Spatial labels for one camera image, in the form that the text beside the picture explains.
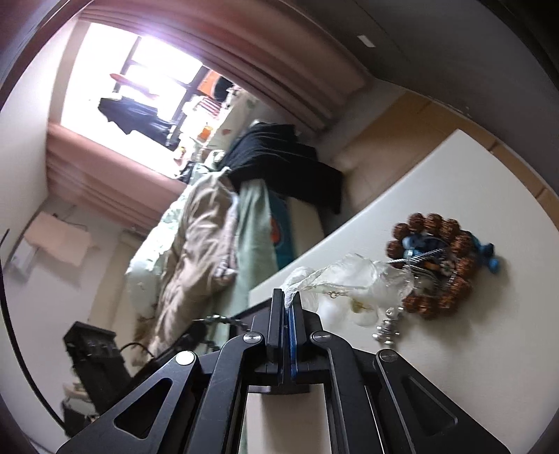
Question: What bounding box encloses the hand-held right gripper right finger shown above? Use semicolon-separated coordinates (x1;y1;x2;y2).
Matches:
286;297;513;454

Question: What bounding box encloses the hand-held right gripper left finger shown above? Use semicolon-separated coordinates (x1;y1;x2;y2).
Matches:
56;288;287;454

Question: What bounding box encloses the clear plastic bag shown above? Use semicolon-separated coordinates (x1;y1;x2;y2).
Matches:
282;253;415;329

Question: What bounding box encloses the silver metal bead charm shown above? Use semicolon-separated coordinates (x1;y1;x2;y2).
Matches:
372;307;403;346

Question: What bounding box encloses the teal and orange cushion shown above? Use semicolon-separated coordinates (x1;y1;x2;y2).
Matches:
267;196;299;268

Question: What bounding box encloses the pale green blanket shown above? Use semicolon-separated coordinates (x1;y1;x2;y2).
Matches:
126;161;281;320

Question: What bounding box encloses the beige jacket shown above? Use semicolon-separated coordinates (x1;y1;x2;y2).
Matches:
139;168;240;351

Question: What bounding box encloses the twisted silver bangle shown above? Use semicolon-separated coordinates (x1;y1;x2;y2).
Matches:
390;247;447;268

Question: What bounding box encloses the black cloth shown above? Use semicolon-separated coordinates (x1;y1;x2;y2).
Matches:
219;123;344;215

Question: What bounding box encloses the black box device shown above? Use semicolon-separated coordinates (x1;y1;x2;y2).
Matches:
63;321;132;420

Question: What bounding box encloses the pink curtain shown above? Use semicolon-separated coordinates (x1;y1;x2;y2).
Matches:
46;122;189;233
78;0;368;132

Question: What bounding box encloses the beige cardboard sheet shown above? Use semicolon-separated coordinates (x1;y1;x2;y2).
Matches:
23;211;100;268

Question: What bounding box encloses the dark hanging garment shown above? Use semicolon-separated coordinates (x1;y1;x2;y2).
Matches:
98;97;176;144

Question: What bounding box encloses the brown wooden bead bracelet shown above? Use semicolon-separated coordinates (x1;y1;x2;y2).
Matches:
385;212;479;309

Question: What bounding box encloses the blue bead bracelet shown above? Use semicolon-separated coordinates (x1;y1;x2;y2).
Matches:
402;233;504;274

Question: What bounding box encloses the black cable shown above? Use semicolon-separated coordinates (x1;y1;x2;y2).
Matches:
0;229;67;434

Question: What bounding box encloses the white wall socket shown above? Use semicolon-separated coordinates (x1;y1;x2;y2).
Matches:
9;243;38;279

